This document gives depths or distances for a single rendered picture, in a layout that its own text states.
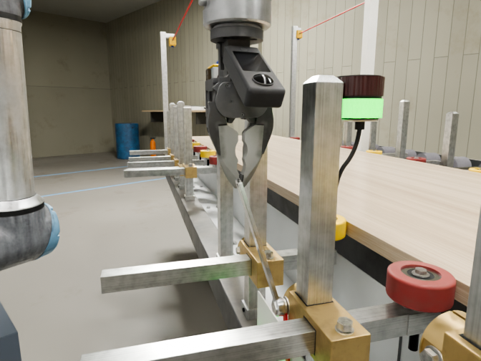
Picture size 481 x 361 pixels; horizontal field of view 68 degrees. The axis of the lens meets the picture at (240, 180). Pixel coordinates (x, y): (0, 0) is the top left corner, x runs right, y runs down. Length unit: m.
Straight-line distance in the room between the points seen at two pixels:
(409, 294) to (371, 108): 0.23
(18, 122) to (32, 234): 0.28
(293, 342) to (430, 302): 0.17
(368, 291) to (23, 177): 0.85
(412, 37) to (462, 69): 0.66
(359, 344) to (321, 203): 0.16
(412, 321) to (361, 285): 0.26
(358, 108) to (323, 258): 0.19
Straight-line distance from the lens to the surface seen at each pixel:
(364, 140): 2.07
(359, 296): 0.80
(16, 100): 1.03
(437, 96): 4.57
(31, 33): 10.09
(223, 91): 0.48
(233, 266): 0.67
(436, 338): 0.30
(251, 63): 0.45
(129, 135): 8.66
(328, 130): 0.43
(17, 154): 1.04
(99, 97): 10.42
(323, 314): 0.47
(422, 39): 4.70
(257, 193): 0.68
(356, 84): 0.44
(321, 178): 0.43
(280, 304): 0.52
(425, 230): 0.73
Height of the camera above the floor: 1.11
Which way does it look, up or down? 11 degrees down
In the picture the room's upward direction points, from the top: straight up
